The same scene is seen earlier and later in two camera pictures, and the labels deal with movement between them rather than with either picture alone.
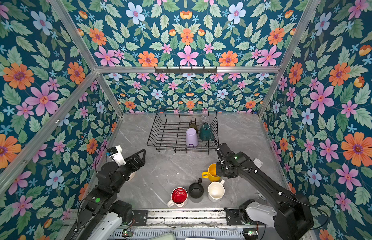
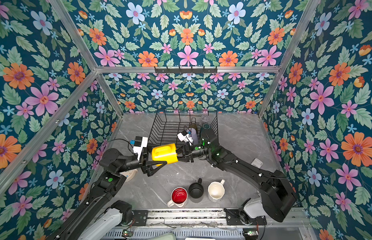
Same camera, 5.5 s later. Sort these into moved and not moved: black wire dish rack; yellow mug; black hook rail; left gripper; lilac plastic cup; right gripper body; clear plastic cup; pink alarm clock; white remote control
Moved: left gripper; yellow mug; right gripper body
Not moved: lilac plastic cup; white remote control; black hook rail; black wire dish rack; pink alarm clock; clear plastic cup
